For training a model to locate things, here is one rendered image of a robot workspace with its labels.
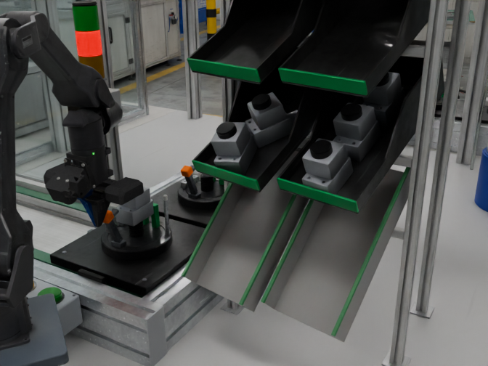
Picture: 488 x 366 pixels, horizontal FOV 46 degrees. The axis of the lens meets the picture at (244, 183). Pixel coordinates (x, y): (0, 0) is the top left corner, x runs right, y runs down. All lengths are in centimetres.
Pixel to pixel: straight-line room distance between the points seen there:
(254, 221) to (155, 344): 27
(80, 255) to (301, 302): 46
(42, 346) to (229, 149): 37
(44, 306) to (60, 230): 54
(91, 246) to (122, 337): 23
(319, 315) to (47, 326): 39
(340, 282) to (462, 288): 44
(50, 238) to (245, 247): 54
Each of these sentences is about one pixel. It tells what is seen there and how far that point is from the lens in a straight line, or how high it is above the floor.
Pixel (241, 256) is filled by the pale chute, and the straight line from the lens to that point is 96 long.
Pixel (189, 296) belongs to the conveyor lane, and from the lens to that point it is 106.
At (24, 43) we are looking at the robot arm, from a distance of 74.
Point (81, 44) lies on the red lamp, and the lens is 124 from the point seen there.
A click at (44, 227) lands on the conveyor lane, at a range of 141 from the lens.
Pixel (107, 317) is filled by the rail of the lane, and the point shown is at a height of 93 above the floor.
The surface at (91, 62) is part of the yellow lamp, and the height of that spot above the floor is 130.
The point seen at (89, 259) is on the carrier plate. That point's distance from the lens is 113.
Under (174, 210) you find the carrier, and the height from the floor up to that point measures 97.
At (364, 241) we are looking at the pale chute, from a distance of 90.
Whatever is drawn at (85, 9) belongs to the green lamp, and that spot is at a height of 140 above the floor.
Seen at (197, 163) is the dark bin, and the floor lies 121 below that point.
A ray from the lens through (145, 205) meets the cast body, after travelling 113.
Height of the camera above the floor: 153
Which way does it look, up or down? 23 degrees down
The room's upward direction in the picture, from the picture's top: 1 degrees counter-clockwise
